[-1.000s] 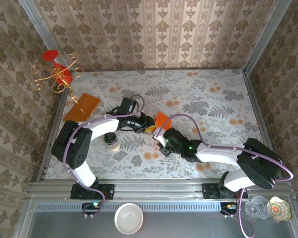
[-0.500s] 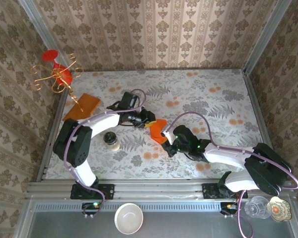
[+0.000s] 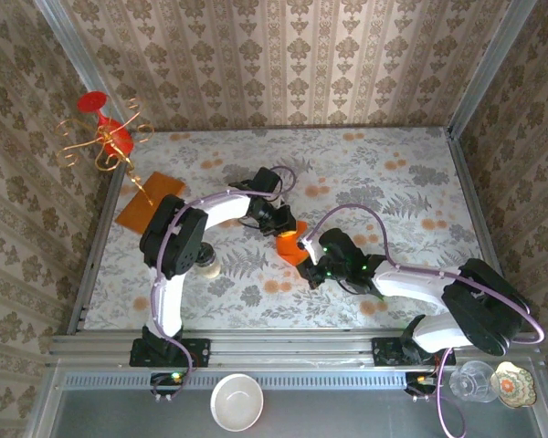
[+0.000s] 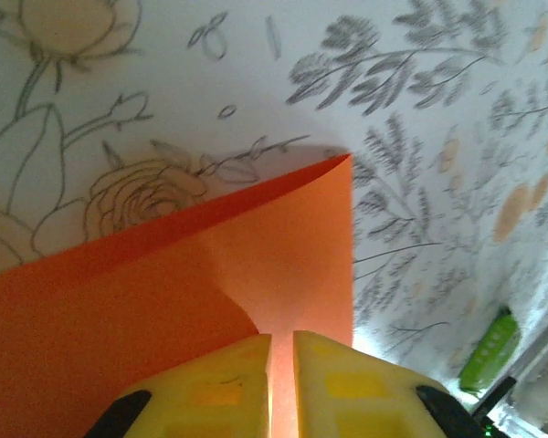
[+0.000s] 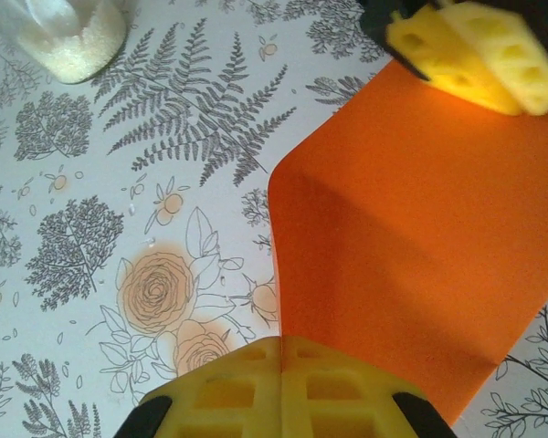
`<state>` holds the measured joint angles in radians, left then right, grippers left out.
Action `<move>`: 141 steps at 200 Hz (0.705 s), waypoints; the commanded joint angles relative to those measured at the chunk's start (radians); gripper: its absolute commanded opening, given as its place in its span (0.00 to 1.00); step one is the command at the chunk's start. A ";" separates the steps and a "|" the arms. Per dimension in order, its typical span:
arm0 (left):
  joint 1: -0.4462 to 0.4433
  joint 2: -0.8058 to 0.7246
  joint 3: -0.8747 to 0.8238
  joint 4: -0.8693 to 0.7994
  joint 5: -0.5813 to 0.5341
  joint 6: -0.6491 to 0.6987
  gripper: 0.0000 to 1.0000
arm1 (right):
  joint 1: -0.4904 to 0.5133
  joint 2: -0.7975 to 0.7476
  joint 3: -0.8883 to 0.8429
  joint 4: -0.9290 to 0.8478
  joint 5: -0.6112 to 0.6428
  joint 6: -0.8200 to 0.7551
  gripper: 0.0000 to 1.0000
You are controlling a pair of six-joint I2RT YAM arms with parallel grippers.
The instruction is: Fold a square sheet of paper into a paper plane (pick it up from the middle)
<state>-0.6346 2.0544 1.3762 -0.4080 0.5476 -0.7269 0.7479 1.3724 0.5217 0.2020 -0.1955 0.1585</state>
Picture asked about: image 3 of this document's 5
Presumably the glass jar with black lid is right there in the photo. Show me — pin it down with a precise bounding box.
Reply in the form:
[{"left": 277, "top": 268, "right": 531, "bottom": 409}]
[{"left": 195, "top": 244, "right": 221, "bottom": 280}]

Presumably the orange wooden board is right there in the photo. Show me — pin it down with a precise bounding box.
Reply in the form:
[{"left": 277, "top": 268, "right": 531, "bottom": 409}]
[{"left": 114, "top": 171, "right": 187, "bottom": 234}]

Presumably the small circuit board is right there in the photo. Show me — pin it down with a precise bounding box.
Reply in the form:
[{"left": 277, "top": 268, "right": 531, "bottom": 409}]
[
  {"left": 150, "top": 371, "right": 188, "bottom": 402},
  {"left": 405, "top": 371, "right": 444, "bottom": 402}
]

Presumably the clear glass cup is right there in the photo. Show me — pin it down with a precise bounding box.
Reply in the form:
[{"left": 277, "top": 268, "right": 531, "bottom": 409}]
[{"left": 448, "top": 360, "right": 497, "bottom": 403}]

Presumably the white bowl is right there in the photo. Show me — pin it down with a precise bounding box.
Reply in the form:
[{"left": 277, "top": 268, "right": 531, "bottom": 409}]
[{"left": 209, "top": 372, "right": 265, "bottom": 433}]

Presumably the patterned small dish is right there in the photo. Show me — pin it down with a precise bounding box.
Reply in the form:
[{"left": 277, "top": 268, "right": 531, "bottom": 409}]
[{"left": 490, "top": 360, "right": 538, "bottom": 409}]

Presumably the red wine glass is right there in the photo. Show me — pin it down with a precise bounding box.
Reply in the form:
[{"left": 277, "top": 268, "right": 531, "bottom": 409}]
[{"left": 76, "top": 90, "right": 135, "bottom": 159}]

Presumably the grey metal shelf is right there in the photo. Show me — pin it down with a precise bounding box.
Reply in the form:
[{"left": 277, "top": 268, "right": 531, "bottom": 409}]
[{"left": 26, "top": 387, "right": 548, "bottom": 438}]

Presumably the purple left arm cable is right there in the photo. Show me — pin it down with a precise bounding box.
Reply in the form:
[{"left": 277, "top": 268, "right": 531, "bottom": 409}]
[{"left": 149, "top": 164, "right": 298, "bottom": 402}]

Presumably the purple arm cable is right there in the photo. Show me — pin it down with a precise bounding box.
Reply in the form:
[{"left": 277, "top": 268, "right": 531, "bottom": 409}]
[
  {"left": 300, "top": 203, "right": 545, "bottom": 438},
  {"left": 149, "top": 164, "right": 298, "bottom": 402}
]

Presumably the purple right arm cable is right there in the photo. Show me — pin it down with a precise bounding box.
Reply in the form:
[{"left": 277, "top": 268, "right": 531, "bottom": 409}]
[{"left": 300, "top": 203, "right": 545, "bottom": 438}]

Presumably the aluminium cross rail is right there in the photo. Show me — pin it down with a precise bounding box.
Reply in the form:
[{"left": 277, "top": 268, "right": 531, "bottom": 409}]
[{"left": 47, "top": 328, "right": 543, "bottom": 369}]

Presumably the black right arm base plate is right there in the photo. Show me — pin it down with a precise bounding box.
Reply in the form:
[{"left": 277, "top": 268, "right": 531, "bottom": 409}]
[{"left": 371, "top": 335, "right": 457, "bottom": 366}]

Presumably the grey slotted cable duct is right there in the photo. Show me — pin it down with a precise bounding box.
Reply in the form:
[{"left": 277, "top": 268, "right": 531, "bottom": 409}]
[{"left": 61, "top": 371, "right": 412, "bottom": 390}]

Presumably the gold wire stand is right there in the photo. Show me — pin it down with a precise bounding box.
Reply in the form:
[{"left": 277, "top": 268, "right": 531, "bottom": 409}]
[{"left": 54, "top": 98, "right": 155, "bottom": 206}]

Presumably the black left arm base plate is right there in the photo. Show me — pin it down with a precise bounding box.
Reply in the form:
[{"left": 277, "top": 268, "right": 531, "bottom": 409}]
[{"left": 128, "top": 337, "right": 212, "bottom": 369}]

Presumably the aluminium side rail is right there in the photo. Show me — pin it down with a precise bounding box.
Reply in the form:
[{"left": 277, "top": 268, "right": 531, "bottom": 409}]
[
  {"left": 446, "top": 127, "right": 522, "bottom": 333},
  {"left": 67, "top": 159, "right": 124, "bottom": 334}
]

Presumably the aluminium frame post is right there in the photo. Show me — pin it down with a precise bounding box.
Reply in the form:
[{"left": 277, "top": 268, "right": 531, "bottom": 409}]
[
  {"left": 32, "top": 0, "right": 102, "bottom": 99},
  {"left": 446, "top": 0, "right": 541, "bottom": 138}
]

